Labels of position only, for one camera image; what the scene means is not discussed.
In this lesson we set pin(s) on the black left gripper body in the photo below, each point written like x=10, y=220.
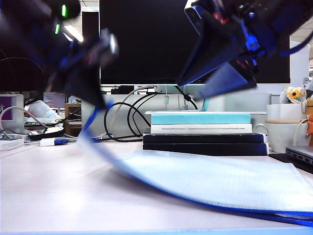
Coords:
x=78, y=61

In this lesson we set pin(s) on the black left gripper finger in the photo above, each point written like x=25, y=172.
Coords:
x=80, y=88

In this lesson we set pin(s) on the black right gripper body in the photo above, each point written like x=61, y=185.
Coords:
x=252, y=22

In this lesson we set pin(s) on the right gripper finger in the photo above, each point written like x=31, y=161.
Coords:
x=227, y=80
x=215, y=54

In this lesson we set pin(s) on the transparent file bag blue zipper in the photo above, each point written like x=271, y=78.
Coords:
x=195, y=176

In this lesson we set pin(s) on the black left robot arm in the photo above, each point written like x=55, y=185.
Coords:
x=29, y=22

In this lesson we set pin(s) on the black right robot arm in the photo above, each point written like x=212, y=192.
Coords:
x=293, y=14

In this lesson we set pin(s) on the wooden cabinet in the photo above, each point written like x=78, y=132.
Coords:
x=69, y=110

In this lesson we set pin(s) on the small monitor showing code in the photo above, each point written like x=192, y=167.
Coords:
x=55, y=100

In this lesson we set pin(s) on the fluorescent ceiling light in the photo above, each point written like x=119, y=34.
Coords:
x=73, y=33

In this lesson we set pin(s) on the black upright monitor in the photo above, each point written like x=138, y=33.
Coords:
x=90, y=22

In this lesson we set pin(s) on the white printed bottle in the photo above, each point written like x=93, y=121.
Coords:
x=41, y=109

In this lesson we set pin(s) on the teal book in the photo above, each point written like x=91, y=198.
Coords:
x=200, y=119

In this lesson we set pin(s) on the blue VGA plug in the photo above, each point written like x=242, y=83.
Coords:
x=60, y=141

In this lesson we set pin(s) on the black wide monitor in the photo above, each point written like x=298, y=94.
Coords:
x=19, y=73

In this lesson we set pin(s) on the white square container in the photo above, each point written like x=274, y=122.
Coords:
x=281, y=112

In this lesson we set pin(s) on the dark navy book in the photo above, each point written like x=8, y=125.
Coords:
x=203, y=149
x=203, y=138

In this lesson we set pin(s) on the white video adapter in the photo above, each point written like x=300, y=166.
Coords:
x=47, y=142

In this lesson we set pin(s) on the silver computer with purple screen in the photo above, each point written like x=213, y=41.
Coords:
x=18, y=100

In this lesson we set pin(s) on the black round base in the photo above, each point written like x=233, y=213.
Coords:
x=39, y=137

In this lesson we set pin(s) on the black AOC monitor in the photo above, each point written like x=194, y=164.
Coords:
x=151, y=41

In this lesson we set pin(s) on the white board panel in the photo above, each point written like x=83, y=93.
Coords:
x=299, y=68

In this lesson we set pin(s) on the round wooden lid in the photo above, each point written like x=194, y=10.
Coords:
x=281, y=121

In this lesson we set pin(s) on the plush toy with orange flower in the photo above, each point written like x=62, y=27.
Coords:
x=294, y=94

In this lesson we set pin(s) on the white mug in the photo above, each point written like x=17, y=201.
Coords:
x=281, y=137

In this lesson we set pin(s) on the white book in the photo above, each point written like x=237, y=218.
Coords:
x=156, y=129

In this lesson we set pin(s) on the yellow box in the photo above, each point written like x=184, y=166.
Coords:
x=310, y=106

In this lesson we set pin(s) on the white paper stack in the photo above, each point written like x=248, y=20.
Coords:
x=11, y=144

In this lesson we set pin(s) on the orange object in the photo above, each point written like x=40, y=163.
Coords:
x=310, y=127

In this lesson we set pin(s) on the silver laptop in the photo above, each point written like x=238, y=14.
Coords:
x=302, y=153

